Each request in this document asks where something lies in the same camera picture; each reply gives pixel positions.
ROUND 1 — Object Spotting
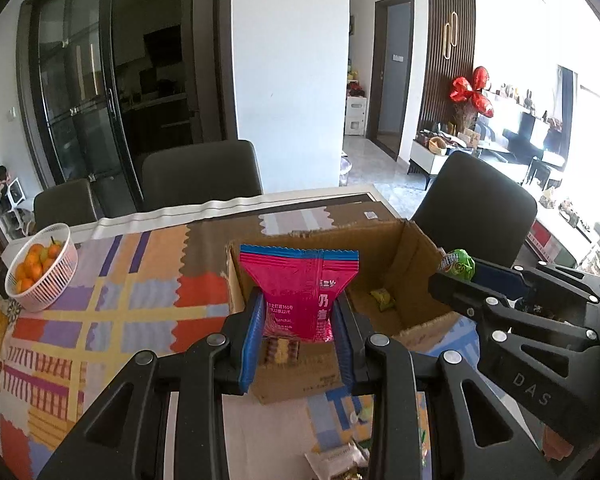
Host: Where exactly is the dried flower bouquet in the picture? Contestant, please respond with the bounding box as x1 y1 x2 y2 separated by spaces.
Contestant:
452 102 478 131

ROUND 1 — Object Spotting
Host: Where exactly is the pink snack packet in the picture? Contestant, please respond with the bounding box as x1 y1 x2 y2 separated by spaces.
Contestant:
239 245 361 343

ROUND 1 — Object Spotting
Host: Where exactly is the white drawer cabinet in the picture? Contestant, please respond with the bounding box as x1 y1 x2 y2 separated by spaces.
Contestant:
344 95 368 136

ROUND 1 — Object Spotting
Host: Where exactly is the white plastic basket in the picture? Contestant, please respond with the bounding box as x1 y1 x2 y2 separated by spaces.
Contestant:
4 223 78 313

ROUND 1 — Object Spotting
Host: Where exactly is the pile of oranges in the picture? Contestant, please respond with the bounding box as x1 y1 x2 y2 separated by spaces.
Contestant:
14 240 63 293

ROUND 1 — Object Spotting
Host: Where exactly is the white sideboard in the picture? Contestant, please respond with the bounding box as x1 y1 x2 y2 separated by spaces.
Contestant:
408 137 481 191

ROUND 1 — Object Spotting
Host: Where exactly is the white snack packet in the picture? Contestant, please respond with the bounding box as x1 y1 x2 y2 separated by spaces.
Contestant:
304 442 371 480

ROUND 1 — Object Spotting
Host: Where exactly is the green candy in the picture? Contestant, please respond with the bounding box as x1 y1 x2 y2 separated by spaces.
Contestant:
440 249 476 281

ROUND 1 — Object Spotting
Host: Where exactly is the small white shelf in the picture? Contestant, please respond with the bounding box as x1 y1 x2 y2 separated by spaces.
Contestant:
0 182 33 238

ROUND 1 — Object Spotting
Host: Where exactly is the red foil balloon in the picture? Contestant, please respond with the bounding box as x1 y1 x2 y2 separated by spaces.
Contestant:
450 66 496 118

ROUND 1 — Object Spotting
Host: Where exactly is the dark round-backed dining chair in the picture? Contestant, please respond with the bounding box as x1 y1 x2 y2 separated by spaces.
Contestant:
411 151 538 268

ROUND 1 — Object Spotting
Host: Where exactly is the colourful patterned tablecloth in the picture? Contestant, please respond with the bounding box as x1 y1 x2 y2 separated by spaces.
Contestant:
0 187 461 480

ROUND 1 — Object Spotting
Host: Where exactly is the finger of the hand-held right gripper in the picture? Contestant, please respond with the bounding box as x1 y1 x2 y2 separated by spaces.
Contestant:
472 258 600 306
428 274 600 348

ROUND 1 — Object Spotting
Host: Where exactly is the striped biscuit packet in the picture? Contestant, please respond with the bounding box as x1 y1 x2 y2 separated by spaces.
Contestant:
261 337 301 366

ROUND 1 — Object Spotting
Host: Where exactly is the dark framed glass sliding door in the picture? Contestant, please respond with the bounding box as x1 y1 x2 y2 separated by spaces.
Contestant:
16 0 236 213

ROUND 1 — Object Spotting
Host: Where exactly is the gold wall ornament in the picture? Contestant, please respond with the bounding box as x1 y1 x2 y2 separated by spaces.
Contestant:
442 10 461 58

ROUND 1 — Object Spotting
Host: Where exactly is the wide dark dining chair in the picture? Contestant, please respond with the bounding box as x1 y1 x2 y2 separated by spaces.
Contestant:
141 140 263 213

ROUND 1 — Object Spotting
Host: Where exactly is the small dark dining chair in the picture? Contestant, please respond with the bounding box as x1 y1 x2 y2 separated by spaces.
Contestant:
33 178 99 233

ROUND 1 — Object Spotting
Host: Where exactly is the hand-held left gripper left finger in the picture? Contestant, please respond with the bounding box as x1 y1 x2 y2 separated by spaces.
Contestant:
37 287 267 480

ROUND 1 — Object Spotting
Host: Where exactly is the dark wooden hall door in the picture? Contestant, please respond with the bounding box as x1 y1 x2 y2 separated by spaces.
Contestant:
370 0 416 161

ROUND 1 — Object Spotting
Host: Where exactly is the brown cardboard box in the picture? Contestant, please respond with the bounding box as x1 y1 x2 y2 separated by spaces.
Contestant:
222 217 463 406

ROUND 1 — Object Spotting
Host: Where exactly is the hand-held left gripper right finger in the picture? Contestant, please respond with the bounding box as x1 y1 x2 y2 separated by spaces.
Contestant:
330 296 566 480

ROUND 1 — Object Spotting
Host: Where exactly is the small yellow-green candy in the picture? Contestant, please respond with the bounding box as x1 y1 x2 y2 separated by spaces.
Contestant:
371 287 397 311

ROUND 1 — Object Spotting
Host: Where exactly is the low white cabinet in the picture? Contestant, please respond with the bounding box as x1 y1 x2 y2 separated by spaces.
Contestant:
525 205 596 268

